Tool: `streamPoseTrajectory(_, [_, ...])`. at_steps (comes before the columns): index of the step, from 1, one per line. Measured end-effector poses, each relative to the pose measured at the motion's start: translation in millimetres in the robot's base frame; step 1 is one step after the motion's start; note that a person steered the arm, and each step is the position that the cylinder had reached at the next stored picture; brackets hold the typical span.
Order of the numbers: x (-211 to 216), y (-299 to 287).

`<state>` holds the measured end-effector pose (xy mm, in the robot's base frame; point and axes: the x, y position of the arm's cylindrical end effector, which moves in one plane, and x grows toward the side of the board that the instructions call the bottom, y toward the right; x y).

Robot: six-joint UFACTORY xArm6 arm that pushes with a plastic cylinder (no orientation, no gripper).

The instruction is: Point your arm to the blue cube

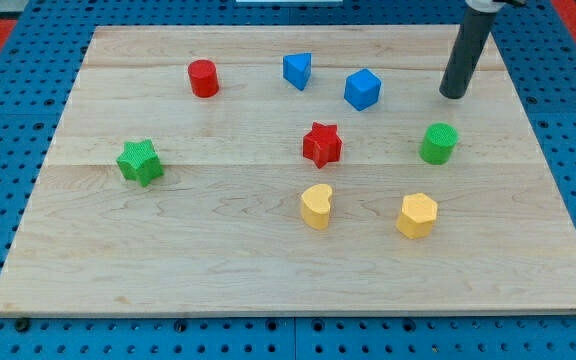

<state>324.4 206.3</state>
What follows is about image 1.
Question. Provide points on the black cylindrical robot pointer arm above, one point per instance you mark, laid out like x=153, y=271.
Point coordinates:
x=473, y=33

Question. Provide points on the blue cube block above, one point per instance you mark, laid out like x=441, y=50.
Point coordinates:
x=362, y=89

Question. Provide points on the light wooden board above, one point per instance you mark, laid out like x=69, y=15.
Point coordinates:
x=220, y=234

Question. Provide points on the yellow heart block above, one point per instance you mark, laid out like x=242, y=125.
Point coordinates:
x=316, y=205

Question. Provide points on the red star block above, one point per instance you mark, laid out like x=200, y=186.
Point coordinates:
x=322, y=144

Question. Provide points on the blue triangular prism block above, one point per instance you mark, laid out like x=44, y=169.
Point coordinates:
x=297, y=69

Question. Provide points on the yellow hexagon block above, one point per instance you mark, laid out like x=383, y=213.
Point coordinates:
x=417, y=216

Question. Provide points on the red cylinder block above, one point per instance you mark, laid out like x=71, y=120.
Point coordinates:
x=203, y=78

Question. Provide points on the green star block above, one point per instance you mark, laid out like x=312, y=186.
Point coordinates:
x=140, y=162

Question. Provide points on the green cylinder block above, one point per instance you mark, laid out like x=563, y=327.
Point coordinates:
x=438, y=143

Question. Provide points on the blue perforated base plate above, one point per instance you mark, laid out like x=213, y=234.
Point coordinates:
x=38, y=66

